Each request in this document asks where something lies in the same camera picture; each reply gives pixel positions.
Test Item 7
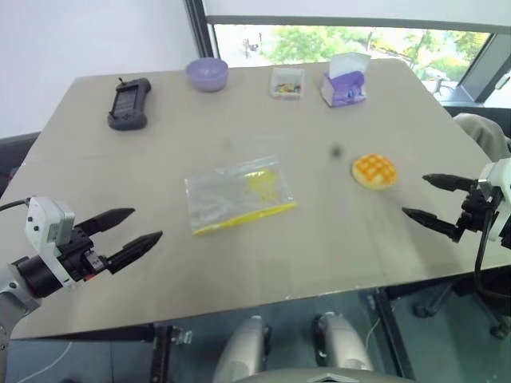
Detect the grey robot chest front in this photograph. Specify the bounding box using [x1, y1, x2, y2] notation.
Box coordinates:
[255, 368, 405, 383]

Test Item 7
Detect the black sofa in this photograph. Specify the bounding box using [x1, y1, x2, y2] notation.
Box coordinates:
[0, 131, 42, 197]

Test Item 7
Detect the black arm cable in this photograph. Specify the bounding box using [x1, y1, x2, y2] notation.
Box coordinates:
[0, 199, 31, 212]
[473, 207, 511, 301]

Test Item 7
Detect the white floor cable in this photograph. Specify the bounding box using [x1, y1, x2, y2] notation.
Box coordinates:
[38, 342, 73, 373]
[367, 318, 381, 349]

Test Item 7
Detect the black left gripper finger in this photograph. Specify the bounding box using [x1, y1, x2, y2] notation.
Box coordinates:
[81, 207, 136, 237]
[105, 230, 164, 274]

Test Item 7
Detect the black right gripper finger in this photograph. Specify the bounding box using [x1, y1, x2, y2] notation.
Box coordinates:
[401, 207, 461, 243]
[422, 173, 479, 193]

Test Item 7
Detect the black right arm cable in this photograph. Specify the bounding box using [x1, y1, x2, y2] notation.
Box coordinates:
[473, 207, 511, 301]

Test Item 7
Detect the clear box of coloured bits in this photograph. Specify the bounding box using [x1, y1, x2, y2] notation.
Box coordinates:
[267, 66, 307, 101]

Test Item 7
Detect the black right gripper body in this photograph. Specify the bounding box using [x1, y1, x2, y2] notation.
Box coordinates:
[454, 185, 500, 241]

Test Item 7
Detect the dark grey handheld controller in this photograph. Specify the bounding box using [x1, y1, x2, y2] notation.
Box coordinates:
[106, 77, 153, 132]

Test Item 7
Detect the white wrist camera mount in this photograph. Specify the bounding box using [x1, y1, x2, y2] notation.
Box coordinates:
[24, 195, 77, 289]
[477, 159, 511, 251]

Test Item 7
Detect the beige chair back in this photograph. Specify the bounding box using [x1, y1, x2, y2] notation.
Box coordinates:
[453, 113, 511, 165]

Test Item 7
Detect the clear yellow-zip plastic bag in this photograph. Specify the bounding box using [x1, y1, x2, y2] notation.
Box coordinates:
[184, 155, 298, 237]

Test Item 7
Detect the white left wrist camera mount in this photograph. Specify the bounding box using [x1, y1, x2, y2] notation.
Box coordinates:
[24, 195, 77, 289]

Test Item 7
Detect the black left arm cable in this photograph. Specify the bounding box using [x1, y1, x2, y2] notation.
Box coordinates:
[0, 199, 31, 212]

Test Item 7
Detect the silver rounded robot leg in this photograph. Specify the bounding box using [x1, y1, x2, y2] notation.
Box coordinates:
[211, 314, 273, 383]
[313, 312, 375, 373]

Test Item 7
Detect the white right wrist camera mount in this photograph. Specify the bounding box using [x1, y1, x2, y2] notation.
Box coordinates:
[477, 159, 511, 251]

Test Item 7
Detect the purple tissue pack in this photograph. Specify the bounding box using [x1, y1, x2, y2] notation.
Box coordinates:
[319, 52, 372, 109]

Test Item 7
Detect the yellow waffle bun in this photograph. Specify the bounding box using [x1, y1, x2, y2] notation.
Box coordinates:
[351, 153, 398, 192]

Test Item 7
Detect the purple bowl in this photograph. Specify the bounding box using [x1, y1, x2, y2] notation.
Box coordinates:
[184, 57, 230, 93]

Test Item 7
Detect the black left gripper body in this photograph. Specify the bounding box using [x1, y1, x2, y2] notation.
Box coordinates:
[59, 225, 111, 283]

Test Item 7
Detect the dark window frame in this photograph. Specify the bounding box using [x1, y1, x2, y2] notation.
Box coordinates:
[183, 0, 511, 68]

